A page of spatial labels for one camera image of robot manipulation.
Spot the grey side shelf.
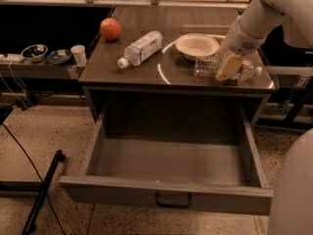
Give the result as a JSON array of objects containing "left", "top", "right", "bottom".
[{"left": 0, "top": 61, "right": 84, "bottom": 79}]

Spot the clear crinkled water bottle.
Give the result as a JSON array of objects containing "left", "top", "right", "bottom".
[{"left": 194, "top": 56, "right": 262, "bottom": 80}]

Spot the orange round fruit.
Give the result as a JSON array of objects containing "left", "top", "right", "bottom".
[{"left": 100, "top": 18, "right": 121, "bottom": 41}]

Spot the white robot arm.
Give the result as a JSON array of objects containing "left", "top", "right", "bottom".
[{"left": 215, "top": 0, "right": 313, "bottom": 80}]

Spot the white bowl with contents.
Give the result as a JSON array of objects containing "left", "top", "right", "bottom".
[{"left": 22, "top": 44, "right": 48, "bottom": 63}]

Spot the black floor cable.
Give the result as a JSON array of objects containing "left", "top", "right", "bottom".
[{"left": 1, "top": 123, "right": 67, "bottom": 235}]

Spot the black metal stand leg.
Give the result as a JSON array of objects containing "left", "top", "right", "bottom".
[{"left": 22, "top": 150, "right": 66, "bottom": 235}]

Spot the white hanging cable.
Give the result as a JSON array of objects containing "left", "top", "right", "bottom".
[{"left": 0, "top": 62, "right": 33, "bottom": 111}]

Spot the dark blue bowl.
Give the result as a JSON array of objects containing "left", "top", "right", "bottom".
[{"left": 47, "top": 49, "right": 72, "bottom": 65}]

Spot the dark wooden cabinet counter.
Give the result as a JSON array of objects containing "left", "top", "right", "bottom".
[{"left": 79, "top": 6, "right": 276, "bottom": 122}]

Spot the white power strip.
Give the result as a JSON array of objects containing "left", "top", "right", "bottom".
[{"left": 0, "top": 54, "right": 23, "bottom": 63}]

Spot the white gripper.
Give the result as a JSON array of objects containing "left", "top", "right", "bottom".
[{"left": 215, "top": 17, "right": 265, "bottom": 80}]

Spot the white paper cup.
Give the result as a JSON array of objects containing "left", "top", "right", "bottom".
[{"left": 70, "top": 45, "right": 87, "bottom": 66}]

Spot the white labelled water bottle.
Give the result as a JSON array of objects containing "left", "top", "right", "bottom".
[{"left": 117, "top": 30, "right": 163, "bottom": 69}]

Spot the open grey wooden drawer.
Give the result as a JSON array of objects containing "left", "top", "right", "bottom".
[{"left": 60, "top": 102, "right": 273, "bottom": 215}]

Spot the white paper bowl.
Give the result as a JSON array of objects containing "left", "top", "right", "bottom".
[{"left": 175, "top": 33, "right": 219, "bottom": 61}]

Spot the black drawer handle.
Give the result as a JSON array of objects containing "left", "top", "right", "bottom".
[{"left": 155, "top": 192, "right": 192, "bottom": 210}]

